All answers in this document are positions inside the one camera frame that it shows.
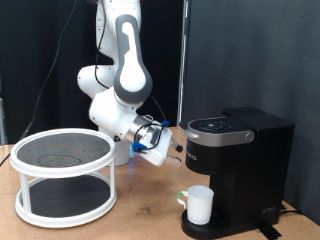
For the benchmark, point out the grey metal post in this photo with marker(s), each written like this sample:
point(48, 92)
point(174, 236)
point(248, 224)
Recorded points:
point(1, 123)

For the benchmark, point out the grey backdrop panel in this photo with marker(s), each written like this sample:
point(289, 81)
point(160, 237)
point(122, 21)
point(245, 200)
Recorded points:
point(266, 50)

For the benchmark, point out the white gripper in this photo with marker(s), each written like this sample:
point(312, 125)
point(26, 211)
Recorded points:
point(160, 150)

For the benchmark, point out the black Keurig coffee machine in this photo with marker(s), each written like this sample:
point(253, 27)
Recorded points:
point(250, 173)

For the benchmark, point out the silver metal pole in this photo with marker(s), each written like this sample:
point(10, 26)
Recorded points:
point(182, 66)

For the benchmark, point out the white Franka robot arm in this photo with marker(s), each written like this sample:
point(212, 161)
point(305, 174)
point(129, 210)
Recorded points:
point(133, 76)

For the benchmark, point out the black curtain backdrop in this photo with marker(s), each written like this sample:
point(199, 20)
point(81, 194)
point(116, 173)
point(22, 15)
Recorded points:
point(33, 50)

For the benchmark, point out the white two-tier turntable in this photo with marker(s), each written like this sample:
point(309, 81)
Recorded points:
point(66, 196)

